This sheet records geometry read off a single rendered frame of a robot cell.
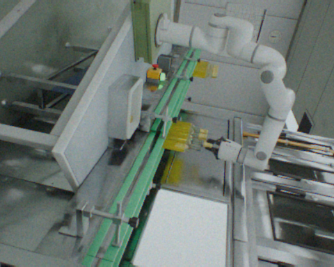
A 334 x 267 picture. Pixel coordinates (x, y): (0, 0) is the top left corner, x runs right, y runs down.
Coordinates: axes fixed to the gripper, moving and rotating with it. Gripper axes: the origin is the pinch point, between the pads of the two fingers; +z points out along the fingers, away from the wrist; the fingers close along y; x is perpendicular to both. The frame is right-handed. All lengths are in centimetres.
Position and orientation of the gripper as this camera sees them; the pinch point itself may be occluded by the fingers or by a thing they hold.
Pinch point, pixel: (209, 144)
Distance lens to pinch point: 149.7
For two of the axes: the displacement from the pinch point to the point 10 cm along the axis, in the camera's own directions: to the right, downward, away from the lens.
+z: -9.0, -3.1, 3.2
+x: -4.3, 3.9, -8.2
